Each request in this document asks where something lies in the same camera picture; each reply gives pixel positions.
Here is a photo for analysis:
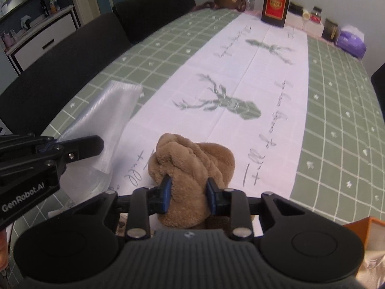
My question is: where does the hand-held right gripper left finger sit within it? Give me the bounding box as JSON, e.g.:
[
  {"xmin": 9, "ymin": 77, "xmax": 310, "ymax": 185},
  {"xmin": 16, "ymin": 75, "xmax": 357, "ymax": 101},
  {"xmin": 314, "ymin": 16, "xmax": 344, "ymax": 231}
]
[{"xmin": 72, "ymin": 176, "xmax": 173, "ymax": 242}]

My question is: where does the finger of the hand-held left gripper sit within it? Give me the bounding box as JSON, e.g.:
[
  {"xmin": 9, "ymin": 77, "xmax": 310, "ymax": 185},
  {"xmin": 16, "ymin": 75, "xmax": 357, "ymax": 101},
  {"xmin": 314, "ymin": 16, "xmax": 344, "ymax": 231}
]
[{"xmin": 38, "ymin": 135, "xmax": 104, "ymax": 165}]

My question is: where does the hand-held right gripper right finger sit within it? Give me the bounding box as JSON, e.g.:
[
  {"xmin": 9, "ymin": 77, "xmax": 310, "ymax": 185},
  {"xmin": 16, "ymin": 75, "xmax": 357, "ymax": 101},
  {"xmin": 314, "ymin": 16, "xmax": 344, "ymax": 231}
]
[{"xmin": 206, "ymin": 177, "xmax": 312, "ymax": 241}]

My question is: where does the translucent plastic bag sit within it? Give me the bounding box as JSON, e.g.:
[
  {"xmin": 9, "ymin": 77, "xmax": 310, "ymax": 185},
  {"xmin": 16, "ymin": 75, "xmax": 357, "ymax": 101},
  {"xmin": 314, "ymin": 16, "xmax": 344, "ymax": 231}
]
[{"xmin": 56, "ymin": 80, "xmax": 143, "ymax": 199}]

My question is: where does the brown plush cloth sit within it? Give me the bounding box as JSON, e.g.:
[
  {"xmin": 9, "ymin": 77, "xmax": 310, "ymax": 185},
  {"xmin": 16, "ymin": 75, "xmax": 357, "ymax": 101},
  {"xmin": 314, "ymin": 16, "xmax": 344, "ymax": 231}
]
[{"xmin": 147, "ymin": 132, "xmax": 236, "ymax": 229}]

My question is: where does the orange cardboard box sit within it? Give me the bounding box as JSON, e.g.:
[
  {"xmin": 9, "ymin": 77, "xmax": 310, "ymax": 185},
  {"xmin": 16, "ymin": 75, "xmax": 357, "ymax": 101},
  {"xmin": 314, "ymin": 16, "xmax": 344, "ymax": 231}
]
[{"xmin": 343, "ymin": 216, "xmax": 385, "ymax": 249}]

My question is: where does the black chair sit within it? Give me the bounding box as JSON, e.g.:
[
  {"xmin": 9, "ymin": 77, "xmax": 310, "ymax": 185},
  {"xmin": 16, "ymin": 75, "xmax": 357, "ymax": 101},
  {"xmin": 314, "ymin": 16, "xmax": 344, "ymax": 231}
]
[
  {"xmin": 0, "ymin": 13, "xmax": 131, "ymax": 136},
  {"xmin": 113, "ymin": 0, "xmax": 196, "ymax": 46},
  {"xmin": 371, "ymin": 63, "xmax": 385, "ymax": 103}
]

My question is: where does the white cabinet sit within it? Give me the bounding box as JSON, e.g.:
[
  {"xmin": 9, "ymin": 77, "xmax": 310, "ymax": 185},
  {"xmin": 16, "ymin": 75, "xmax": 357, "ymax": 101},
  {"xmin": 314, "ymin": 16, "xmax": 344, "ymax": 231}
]
[{"xmin": 6, "ymin": 4, "xmax": 80, "ymax": 76}]

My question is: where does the green checked tablecloth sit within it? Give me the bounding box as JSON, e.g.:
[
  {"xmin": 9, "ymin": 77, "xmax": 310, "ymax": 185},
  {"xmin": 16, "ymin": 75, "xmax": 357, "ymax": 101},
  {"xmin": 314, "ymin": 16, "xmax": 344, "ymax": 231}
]
[{"xmin": 39, "ymin": 7, "xmax": 385, "ymax": 226}]

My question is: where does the beige satin cloth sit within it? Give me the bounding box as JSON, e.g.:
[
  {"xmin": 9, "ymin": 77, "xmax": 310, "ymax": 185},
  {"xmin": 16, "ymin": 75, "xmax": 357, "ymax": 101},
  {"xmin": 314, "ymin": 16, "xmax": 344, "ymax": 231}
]
[{"xmin": 356, "ymin": 247, "xmax": 385, "ymax": 289}]

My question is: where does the white box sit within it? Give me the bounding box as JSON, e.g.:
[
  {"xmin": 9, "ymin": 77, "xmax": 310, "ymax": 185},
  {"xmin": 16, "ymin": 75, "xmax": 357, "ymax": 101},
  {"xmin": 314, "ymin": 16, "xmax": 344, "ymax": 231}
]
[{"xmin": 286, "ymin": 11, "xmax": 325, "ymax": 37}]

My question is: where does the brown liquor bottle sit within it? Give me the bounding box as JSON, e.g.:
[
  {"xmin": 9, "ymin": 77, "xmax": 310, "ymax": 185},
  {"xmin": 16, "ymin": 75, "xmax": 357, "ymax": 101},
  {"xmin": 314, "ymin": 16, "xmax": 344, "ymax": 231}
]
[{"xmin": 261, "ymin": 0, "xmax": 290, "ymax": 28}]

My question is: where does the dark jar with lid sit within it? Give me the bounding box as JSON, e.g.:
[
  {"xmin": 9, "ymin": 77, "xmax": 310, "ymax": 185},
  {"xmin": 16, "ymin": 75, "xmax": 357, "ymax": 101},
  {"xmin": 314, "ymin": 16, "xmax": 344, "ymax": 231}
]
[{"xmin": 322, "ymin": 18, "xmax": 339, "ymax": 42}]

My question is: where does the small red label jar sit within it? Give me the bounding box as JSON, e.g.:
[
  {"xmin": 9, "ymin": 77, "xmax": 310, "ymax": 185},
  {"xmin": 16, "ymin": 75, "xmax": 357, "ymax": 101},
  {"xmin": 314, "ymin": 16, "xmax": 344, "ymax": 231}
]
[{"xmin": 310, "ymin": 6, "xmax": 322, "ymax": 25}]

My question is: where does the purple tissue pack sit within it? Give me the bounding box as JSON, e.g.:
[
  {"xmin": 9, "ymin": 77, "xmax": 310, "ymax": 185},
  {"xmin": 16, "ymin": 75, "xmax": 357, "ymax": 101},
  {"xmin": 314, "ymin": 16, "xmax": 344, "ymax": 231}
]
[{"xmin": 334, "ymin": 25, "xmax": 367, "ymax": 58}]

